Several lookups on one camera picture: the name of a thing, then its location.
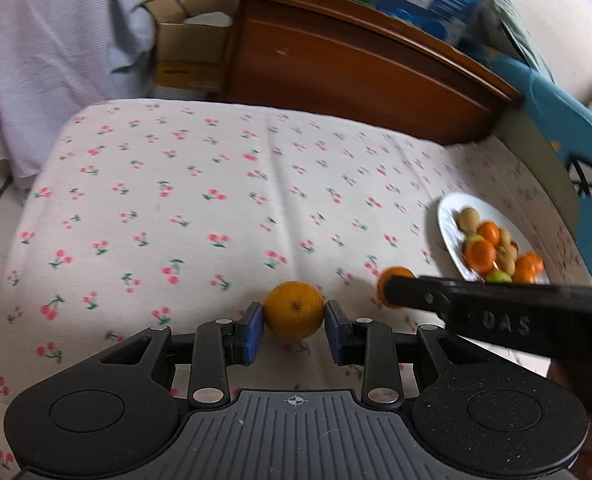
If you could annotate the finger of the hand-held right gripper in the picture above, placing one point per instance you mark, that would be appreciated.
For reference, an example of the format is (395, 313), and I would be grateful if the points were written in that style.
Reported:
(415, 292)

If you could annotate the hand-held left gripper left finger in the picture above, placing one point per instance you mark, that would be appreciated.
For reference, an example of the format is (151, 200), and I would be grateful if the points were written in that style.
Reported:
(253, 332)

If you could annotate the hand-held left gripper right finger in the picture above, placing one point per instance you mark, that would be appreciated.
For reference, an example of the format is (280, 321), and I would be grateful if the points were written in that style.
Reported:
(335, 332)

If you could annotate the small orange mandarin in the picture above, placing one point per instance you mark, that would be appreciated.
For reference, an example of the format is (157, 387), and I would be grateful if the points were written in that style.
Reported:
(394, 274)
(529, 266)
(294, 310)
(489, 233)
(480, 255)

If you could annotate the white plate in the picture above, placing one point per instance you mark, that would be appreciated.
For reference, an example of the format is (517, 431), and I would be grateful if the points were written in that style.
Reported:
(448, 230)

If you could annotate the brown longan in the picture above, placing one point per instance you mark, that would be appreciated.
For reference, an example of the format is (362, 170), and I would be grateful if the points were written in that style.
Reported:
(468, 219)
(505, 237)
(505, 263)

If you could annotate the cherry print tablecloth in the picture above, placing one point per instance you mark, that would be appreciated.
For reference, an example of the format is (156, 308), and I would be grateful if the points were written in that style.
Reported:
(176, 210)

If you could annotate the olive grey cushion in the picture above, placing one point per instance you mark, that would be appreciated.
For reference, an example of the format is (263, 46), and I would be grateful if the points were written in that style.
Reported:
(535, 170)

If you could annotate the blue star print blanket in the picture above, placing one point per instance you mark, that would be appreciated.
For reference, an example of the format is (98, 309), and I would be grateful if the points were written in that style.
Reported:
(575, 125)

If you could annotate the brown wooden nightstand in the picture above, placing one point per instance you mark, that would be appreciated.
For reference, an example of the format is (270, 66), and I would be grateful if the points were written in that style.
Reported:
(336, 75)

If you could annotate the grey-green pillow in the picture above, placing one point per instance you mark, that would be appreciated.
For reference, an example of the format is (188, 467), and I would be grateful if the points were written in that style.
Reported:
(510, 30)

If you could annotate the brown cardboard box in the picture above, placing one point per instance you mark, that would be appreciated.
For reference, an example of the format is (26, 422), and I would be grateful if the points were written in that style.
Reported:
(191, 50)

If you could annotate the light blue striped cloth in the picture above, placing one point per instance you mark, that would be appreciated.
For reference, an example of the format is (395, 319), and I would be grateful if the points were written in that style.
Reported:
(51, 60)

